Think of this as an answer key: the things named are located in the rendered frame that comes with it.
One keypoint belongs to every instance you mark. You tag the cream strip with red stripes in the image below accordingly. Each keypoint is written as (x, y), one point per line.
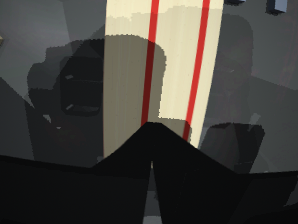
(158, 66)

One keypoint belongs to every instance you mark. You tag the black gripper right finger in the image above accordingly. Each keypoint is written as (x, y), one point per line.
(194, 189)

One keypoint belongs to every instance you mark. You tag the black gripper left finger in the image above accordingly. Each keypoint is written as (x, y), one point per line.
(111, 192)

